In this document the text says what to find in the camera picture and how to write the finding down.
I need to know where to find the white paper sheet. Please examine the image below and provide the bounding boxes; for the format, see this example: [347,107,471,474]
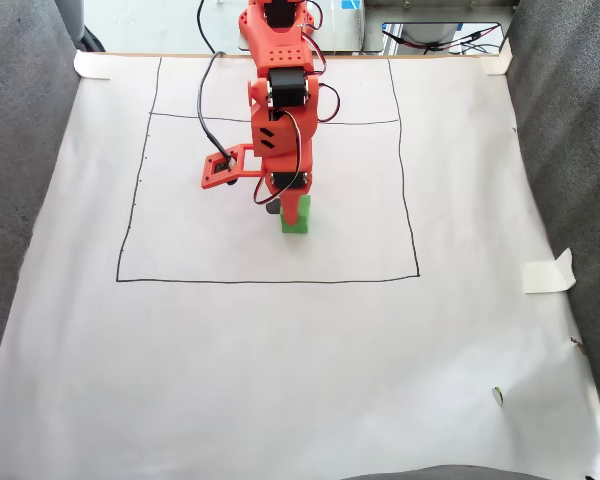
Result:
[0,49,600,480]

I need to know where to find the orange camera mount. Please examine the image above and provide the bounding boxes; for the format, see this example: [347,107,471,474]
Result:
[201,143,264,190]

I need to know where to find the black camera cable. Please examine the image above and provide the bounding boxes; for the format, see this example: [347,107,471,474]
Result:
[196,0,237,167]

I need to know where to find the green foam block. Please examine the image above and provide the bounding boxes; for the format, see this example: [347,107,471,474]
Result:
[280,194,313,235]

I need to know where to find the white paper tape piece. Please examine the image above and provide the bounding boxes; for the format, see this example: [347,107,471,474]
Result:
[479,37,514,76]
[520,248,577,295]
[73,49,112,81]

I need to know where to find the gray fabric panel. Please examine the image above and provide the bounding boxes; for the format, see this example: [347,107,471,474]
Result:
[499,0,600,451]
[339,464,551,480]
[0,0,81,416]

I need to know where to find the gray metal post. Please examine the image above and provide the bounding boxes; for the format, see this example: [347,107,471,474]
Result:
[54,0,87,49]

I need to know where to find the red black servo wire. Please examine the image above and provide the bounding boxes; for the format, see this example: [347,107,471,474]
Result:
[253,109,304,206]
[299,0,342,124]

